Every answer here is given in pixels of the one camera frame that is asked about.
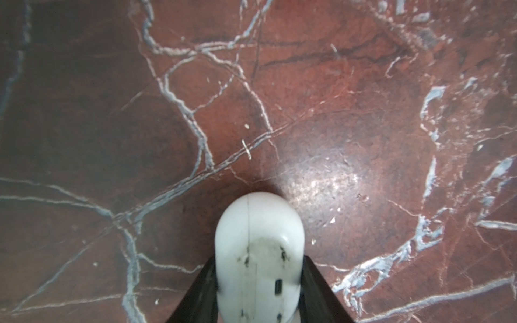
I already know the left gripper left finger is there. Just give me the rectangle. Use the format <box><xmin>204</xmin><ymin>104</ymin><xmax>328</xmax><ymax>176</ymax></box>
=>
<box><xmin>166</xmin><ymin>257</ymin><xmax>218</xmax><ymax>323</ymax></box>

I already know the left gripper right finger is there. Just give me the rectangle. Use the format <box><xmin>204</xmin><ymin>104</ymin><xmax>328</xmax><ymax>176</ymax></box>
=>
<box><xmin>298</xmin><ymin>256</ymin><xmax>354</xmax><ymax>323</ymax></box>

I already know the white oval earphone case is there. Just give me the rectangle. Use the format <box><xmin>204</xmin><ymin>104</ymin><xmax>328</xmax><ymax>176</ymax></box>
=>
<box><xmin>215</xmin><ymin>192</ymin><xmax>305</xmax><ymax>322</ymax></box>

